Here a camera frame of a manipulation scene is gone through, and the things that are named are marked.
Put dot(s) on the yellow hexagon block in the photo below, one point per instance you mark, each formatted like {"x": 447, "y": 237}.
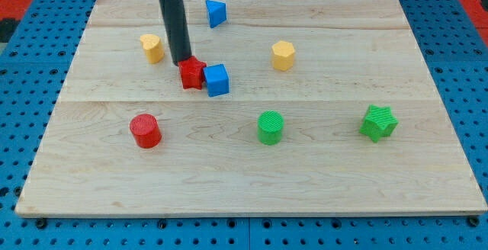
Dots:
{"x": 283, "y": 54}

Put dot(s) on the blue triangle block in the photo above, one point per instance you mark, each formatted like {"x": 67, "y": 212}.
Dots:
{"x": 216, "y": 12}

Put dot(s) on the red cylinder block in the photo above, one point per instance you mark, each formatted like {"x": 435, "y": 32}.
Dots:
{"x": 145, "y": 131}

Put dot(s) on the red star block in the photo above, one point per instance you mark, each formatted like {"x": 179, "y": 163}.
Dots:
{"x": 192, "y": 73}

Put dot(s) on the green cylinder block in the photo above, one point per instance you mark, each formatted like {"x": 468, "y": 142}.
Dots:
{"x": 270, "y": 126}

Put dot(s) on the blue cube block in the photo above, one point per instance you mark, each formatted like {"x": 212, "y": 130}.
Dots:
{"x": 217, "y": 80}

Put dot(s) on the yellow heart block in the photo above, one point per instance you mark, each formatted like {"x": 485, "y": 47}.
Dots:
{"x": 152, "y": 47}

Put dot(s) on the wooden board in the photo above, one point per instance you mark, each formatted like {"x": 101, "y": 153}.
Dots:
{"x": 210, "y": 163}

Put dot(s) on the green star block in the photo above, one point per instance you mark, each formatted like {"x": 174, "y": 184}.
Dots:
{"x": 378, "y": 122}

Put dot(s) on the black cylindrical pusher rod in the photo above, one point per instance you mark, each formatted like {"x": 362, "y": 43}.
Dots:
{"x": 176, "y": 28}

